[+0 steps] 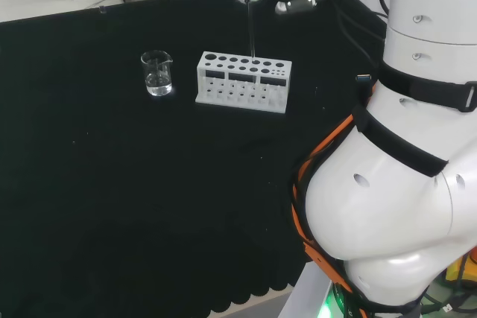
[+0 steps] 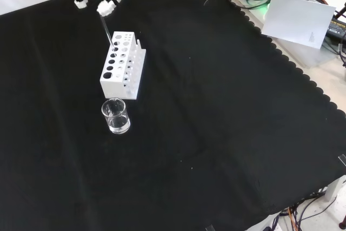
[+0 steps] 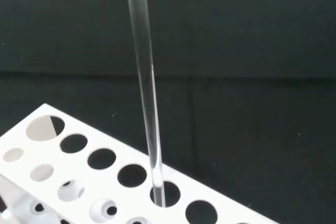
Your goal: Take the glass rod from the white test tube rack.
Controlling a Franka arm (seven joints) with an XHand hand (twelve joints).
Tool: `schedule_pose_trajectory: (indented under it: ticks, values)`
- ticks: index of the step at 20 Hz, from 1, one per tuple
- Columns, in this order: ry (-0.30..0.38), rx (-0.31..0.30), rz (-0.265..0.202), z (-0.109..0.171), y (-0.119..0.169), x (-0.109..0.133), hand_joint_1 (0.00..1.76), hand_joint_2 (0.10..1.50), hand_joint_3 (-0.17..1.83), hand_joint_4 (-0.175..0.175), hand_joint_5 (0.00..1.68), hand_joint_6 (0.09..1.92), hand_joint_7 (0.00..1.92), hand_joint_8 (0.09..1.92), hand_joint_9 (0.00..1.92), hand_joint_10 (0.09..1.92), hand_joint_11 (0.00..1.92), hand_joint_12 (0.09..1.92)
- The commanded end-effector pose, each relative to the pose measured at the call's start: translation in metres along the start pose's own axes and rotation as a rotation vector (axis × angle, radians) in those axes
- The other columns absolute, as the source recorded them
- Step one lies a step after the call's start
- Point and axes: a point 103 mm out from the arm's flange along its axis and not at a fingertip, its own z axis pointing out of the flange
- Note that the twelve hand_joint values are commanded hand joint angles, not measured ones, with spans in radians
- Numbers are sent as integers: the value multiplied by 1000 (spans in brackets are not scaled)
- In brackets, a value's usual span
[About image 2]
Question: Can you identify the white test tube rack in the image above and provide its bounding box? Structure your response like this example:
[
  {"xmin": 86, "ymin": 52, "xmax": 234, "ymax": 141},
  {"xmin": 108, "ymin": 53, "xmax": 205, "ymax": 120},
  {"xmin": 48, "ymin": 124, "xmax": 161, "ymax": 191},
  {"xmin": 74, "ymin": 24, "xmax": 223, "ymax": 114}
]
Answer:
[{"xmin": 99, "ymin": 31, "xmax": 147, "ymax": 100}]

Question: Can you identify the black bench cloth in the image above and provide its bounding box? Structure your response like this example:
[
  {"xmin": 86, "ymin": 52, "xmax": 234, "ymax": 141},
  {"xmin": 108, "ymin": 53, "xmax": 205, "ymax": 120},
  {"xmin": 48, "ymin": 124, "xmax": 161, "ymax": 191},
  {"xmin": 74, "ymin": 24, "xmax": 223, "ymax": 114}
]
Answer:
[{"xmin": 0, "ymin": 0, "xmax": 346, "ymax": 231}]

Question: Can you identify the glass beaker with water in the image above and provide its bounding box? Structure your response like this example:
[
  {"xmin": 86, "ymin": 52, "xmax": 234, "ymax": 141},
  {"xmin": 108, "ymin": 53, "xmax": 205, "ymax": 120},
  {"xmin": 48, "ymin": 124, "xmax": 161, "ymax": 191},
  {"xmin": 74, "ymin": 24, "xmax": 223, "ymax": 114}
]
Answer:
[{"xmin": 101, "ymin": 98, "xmax": 131, "ymax": 135}]

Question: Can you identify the black and orange cable bundle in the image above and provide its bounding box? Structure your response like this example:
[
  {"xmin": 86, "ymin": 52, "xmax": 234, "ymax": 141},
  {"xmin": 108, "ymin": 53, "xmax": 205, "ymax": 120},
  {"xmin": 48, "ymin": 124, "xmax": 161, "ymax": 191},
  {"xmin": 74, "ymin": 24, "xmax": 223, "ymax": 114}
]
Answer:
[{"xmin": 270, "ymin": 190, "xmax": 346, "ymax": 231}]

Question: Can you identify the grey metal bracket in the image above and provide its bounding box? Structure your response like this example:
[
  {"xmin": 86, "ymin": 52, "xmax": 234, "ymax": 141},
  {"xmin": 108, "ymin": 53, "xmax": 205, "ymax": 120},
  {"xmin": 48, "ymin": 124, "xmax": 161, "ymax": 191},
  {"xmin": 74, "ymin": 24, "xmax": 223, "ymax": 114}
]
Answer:
[{"xmin": 324, "ymin": 175, "xmax": 346, "ymax": 202}]

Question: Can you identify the black power adapter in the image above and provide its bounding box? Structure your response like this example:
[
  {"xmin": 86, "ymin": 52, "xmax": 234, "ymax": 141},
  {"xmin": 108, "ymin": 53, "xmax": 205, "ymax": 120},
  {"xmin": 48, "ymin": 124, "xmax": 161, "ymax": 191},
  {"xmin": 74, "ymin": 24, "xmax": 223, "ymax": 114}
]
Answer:
[{"xmin": 325, "ymin": 16, "xmax": 346, "ymax": 43}]

